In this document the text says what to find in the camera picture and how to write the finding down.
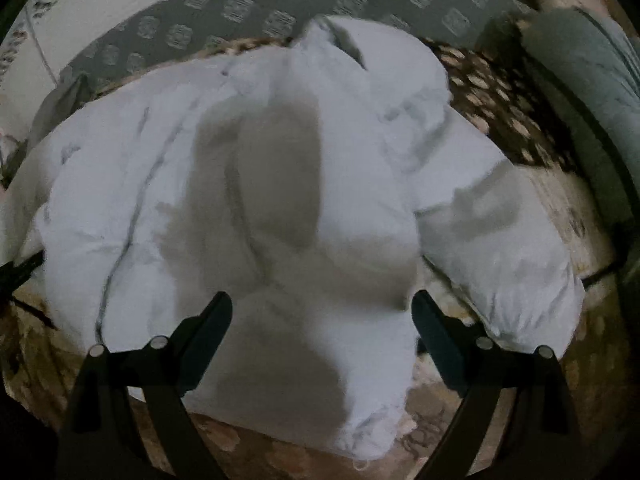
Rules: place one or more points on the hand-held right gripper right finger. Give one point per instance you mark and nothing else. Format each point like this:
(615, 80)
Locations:
(434, 330)

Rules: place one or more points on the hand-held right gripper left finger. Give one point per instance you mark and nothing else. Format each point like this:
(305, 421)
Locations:
(211, 329)

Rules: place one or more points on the white puffer jacket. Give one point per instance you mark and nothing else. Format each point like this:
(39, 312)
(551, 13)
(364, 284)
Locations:
(280, 200)

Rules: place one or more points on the brown floral blanket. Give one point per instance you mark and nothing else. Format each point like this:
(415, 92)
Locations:
(500, 105)

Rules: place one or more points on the grey cloth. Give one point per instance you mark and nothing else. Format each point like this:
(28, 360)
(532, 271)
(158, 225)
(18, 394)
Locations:
(60, 107)

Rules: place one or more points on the grey-green cloth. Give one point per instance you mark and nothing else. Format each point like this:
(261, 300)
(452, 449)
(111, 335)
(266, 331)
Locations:
(590, 90)

